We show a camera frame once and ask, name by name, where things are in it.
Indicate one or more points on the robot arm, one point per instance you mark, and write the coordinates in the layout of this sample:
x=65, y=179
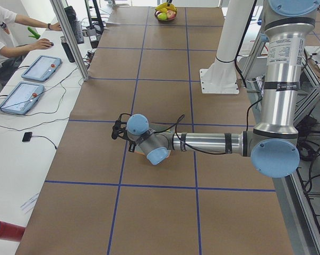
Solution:
x=271, y=145

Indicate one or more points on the green clamp tool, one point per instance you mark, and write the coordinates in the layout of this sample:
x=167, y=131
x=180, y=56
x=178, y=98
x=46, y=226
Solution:
x=33, y=33

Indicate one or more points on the blue teach pendant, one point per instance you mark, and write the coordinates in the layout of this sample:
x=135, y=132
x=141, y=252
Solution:
x=42, y=68
x=22, y=98

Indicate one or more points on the blue teach pendant far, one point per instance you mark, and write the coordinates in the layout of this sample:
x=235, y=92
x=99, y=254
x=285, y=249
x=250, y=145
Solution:
x=42, y=68

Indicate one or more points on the small black device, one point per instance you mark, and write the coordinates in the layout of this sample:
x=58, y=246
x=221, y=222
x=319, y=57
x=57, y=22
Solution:
x=27, y=137

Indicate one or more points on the person hand on mouse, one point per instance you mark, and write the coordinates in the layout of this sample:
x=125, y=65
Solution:
x=43, y=44

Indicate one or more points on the person in white shirt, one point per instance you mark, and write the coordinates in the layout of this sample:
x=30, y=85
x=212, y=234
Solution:
x=11, y=56

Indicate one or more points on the red cylinder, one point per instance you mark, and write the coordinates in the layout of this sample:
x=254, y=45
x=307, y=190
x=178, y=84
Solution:
x=11, y=232

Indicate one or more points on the blue teach pendant near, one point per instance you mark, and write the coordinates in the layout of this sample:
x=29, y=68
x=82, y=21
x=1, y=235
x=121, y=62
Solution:
x=22, y=98

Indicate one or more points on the fruit basket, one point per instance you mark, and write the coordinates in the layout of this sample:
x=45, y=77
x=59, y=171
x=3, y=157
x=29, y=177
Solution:
x=166, y=11

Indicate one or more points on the grey square plate orange rim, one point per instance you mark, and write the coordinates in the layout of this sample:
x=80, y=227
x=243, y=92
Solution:
x=142, y=152

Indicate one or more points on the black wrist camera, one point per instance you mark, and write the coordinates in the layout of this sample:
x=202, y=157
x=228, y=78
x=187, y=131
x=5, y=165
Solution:
x=115, y=132

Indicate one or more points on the black water bottle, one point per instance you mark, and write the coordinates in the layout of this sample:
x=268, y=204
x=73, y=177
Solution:
x=67, y=49

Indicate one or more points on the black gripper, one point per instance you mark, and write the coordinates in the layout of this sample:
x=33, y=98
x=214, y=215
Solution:
x=131, y=147

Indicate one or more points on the aluminium frame post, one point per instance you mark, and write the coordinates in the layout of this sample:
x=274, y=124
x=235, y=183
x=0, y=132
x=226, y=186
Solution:
x=70, y=38

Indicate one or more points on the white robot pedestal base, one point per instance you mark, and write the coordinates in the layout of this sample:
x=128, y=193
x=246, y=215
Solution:
x=221, y=77

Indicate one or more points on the black keyboard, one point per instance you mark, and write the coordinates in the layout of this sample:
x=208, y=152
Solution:
x=77, y=31

